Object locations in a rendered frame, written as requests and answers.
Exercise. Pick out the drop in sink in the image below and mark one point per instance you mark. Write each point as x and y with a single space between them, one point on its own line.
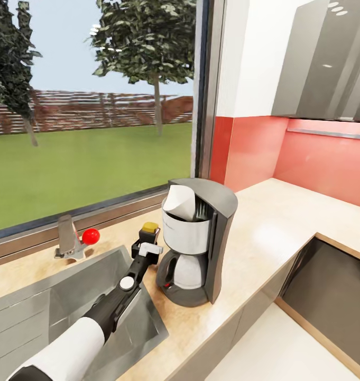
34 316

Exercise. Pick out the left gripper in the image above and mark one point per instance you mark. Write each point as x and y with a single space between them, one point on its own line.
145 261

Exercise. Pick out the coffee maker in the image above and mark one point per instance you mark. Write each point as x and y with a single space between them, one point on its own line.
190 273

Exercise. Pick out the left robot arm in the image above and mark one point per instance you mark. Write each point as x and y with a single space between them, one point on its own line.
69 357

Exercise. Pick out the paper coffee filter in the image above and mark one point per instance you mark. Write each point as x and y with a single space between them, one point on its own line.
181 202

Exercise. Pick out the countertop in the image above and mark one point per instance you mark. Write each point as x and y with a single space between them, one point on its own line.
336 222
260 243

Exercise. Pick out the bottle of coffee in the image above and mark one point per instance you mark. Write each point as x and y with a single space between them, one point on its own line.
149 233

